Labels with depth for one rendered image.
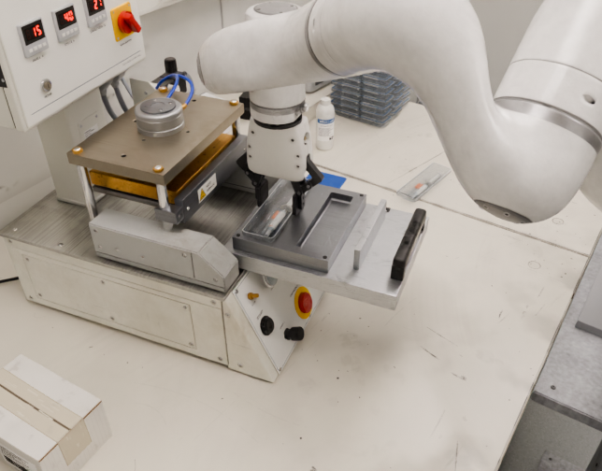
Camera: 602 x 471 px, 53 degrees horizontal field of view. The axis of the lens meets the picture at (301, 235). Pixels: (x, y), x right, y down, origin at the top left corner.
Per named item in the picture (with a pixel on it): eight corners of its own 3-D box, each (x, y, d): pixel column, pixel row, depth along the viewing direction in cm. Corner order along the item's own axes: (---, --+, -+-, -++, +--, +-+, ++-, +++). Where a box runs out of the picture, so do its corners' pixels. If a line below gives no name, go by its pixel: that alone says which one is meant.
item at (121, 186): (93, 191, 103) (80, 141, 98) (164, 134, 120) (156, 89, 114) (180, 213, 98) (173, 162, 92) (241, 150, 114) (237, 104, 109)
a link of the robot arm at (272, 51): (249, 92, 60) (199, 103, 89) (393, 70, 65) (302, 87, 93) (233, -3, 58) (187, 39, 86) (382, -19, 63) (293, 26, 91)
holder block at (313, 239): (233, 249, 99) (231, 235, 97) (281, 187, 113) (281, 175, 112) (327, 273, 94) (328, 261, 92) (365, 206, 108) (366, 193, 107)
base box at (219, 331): (27, 304, 120) (1, 235, 109) (136, 204, 147) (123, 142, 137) (273, 385, 104) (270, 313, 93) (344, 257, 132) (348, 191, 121)
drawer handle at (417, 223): (390, 278, 93) (392, 258, 90) (413, 224, 104) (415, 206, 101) (402, 281, 92) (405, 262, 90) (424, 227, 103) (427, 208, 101)
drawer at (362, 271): (222, 267, 101) (218, 230, 96) (276, 199, 117) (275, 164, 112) (394, 315, 92) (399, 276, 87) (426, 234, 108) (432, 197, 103)
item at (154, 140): (48, 192, 103) (27, 123, 95) (150, 116, 126) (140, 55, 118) (171, 224, 96) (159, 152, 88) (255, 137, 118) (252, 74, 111)
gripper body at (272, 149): (318, 106, 93) (316, 167, 100) (258, 94, 96) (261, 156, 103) (299, 126, 88) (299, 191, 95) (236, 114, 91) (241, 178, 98)
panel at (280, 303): (278, 375, 105) (231, 292, 97) (336, 270, 127) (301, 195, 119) (288, 375, 104) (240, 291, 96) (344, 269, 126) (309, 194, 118)
